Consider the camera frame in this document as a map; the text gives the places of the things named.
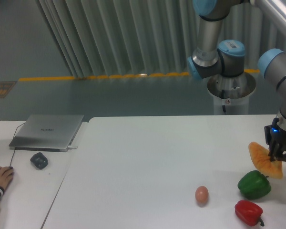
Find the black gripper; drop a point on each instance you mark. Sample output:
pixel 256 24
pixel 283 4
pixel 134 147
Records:
pixel 276 140

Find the orange triangular bread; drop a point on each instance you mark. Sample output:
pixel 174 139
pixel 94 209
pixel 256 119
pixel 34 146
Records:
pixel 261 160

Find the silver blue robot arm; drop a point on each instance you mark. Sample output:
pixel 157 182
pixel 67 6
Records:
pixel 222 62

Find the person's hand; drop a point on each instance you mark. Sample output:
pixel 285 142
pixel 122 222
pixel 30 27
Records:
pixel 6 176

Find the green bell pepper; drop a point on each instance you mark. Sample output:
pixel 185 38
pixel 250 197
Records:
pixel 254 185

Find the red bell pepper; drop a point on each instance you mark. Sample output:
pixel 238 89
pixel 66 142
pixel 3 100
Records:
pixel 249 212

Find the brown egg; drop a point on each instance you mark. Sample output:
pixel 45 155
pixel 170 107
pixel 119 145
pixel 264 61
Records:
pixel 201 195

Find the grey pleated curtain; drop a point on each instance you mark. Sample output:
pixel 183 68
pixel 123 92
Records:
pixel 119 37

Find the silver closed laptop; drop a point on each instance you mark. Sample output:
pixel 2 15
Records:
pixel 45 132

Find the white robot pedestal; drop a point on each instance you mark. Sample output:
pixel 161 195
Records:
pixel 231 95

